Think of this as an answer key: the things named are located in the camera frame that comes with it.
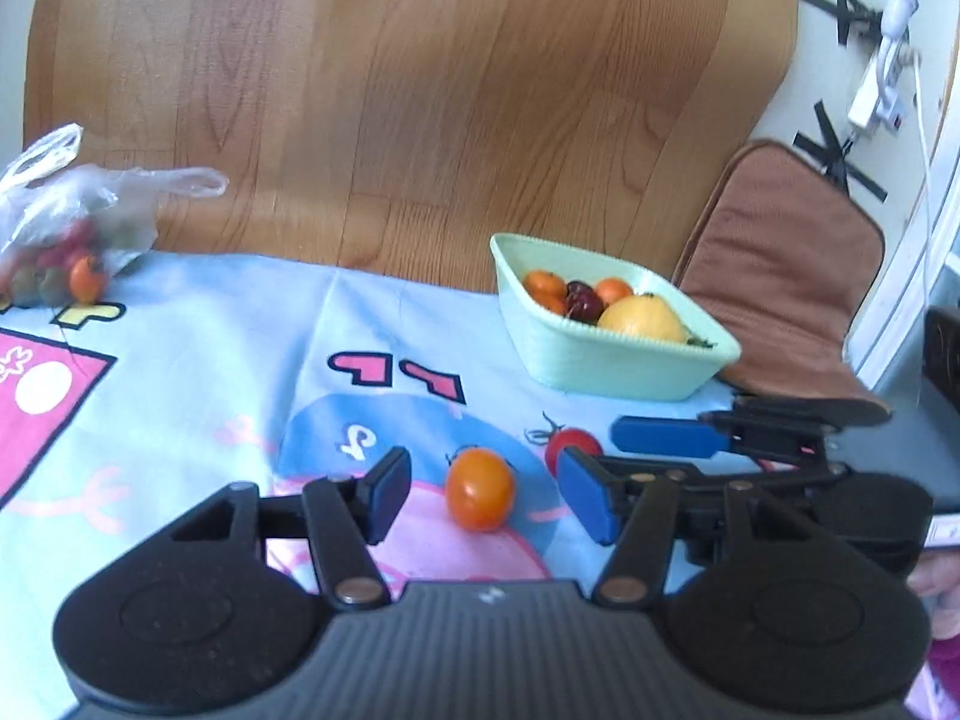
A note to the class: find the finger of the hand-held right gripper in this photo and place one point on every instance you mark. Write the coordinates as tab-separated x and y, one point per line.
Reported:
795	486
660	436

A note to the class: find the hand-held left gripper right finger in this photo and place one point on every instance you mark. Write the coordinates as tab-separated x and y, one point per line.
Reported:
589	495

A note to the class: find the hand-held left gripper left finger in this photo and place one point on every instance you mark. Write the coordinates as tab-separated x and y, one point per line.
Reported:
388	495

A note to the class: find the red cherry tomato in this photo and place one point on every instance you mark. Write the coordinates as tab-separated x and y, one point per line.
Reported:
574	441

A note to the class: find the green plastic basket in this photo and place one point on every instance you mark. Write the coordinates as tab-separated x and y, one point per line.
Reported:
600	367

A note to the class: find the small orange tomato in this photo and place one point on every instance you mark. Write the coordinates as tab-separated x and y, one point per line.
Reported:
545	284
613	289
480	491

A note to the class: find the yellow lemon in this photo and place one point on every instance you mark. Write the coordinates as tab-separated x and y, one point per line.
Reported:
645	319

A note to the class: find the dark purple tomato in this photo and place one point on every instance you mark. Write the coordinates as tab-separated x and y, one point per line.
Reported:
583	301

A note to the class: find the orange mandarin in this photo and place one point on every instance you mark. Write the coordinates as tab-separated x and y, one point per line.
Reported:
553	304

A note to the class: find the brown seat cushion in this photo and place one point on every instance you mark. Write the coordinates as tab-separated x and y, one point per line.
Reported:
780	277

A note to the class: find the cartoon pig printed blanket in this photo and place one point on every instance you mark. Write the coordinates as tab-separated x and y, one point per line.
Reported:
225	360

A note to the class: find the bagged orange tomato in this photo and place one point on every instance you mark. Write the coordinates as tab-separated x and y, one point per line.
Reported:
88	277

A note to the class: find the bagged green tomato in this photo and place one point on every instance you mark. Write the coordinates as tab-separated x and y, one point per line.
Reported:
52	286
22	287

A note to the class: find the white power strip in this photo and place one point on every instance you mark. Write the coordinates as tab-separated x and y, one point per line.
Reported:
870	94

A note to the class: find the wood pattern panel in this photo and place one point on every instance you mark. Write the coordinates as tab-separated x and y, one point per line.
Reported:
412	90

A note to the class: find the bagged red tomato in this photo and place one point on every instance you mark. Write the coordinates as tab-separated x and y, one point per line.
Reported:
71	240

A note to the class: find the clear plastic bag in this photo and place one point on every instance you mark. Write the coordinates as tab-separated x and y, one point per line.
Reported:
82	195

